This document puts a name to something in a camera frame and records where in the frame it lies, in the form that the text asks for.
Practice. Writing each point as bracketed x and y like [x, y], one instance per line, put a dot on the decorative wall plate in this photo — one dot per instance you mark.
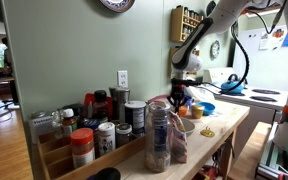
[118, 6]

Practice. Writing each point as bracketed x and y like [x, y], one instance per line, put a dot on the white refrigerator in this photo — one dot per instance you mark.
[268, 57]

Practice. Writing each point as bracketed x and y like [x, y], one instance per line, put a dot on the blue kettle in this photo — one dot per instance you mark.
[232, 85]

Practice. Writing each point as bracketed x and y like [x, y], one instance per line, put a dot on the blue cup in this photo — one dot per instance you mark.
[189, 101]

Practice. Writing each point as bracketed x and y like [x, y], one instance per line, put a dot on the steel pepper grinder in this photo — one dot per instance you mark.
[119, 95]

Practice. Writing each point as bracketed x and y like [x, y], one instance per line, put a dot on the black round lid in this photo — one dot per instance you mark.
[106, 174]

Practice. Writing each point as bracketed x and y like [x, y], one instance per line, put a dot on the yellow lid jar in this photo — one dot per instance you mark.
[197, 111]

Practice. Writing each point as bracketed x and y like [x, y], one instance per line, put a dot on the red plastic container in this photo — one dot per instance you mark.
[90, 98]

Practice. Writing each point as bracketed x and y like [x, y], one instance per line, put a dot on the blue plastic lid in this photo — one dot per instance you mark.
[208, 108]

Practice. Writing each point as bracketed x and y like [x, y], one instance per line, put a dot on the round wall clock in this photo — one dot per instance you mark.
[215, 49]

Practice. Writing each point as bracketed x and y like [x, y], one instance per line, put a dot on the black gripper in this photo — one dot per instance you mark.
[177, 91]

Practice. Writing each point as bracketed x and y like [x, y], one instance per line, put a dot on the upper wooden spice rack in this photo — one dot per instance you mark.
[183, 23]

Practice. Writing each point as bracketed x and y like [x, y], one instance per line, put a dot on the tall clear glass jar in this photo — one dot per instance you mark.
[158, 133]

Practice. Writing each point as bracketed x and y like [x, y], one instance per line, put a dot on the white lid spice shaker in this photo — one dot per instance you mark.
[106, 138]

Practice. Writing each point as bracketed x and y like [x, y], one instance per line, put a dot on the snack bag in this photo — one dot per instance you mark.
[179, 139]

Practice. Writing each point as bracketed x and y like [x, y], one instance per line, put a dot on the white wall outlet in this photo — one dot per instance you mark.
[122, 78]

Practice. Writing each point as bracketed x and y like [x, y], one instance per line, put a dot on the pink lid container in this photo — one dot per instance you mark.
[162, 98]

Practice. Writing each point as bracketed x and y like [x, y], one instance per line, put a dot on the orange lid spice jar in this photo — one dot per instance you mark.
[82, 146]

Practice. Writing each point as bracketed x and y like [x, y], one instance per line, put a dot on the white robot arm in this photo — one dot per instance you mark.
[221, 18]

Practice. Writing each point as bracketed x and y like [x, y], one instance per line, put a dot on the white stove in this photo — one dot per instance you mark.
[265, 108]

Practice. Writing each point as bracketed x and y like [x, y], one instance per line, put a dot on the white ceramic bowl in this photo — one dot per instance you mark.
[189, 126]

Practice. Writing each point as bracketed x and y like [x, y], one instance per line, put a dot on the orange lid cup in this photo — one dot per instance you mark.
[182, 111]

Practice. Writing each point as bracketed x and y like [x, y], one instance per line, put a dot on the dark glass spice jar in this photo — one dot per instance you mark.
[123, 134]

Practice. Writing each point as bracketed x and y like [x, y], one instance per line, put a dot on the gold round fixture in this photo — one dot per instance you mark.
[207, 132]

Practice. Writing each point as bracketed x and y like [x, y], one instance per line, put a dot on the white crumpled bag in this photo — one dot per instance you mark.
[199, 93]

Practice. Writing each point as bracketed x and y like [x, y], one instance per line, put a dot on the dark sauce bottle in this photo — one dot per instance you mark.
[100, 106]

